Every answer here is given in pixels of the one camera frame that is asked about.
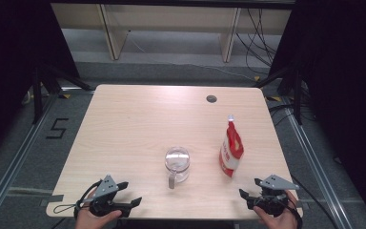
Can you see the black curtain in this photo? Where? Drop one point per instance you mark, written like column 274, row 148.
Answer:
column 6, row 63
column 346, row 79

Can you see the black frame bar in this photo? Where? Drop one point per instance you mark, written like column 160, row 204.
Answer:
column 171, row 2

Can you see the beige wooden shelf unit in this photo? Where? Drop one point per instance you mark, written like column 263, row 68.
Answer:
column 171, row 19

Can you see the person's right hand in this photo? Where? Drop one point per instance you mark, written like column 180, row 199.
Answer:
column 281, row 222

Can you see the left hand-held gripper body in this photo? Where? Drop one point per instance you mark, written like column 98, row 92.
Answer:
column 106, row 187

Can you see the grey floor tape strip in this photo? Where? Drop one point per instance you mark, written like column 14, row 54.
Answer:
column 52, row 199

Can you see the black metal stand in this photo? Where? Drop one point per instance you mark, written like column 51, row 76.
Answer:
column 37, row 95
column 297, row 95

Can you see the person's left hand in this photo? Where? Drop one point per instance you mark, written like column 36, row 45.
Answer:
column 90, row 222

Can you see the red and white sugar bag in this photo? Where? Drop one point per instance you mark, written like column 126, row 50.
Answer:
column 230, row 152

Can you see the yellow and black tape piece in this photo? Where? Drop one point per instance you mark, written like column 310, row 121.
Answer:
column 257, row 78
column 274, row 99
column 65, row 96

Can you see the grey table grommet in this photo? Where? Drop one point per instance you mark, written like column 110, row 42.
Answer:
column 211, row 99

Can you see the clear glass jar with lid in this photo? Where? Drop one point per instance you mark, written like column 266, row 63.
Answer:
column 177, row 159

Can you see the aluminium floor rail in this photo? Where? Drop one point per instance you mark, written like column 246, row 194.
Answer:
column 16, row 159
column 314, row 171

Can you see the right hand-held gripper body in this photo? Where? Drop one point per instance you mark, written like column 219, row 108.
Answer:
column 274, row 197

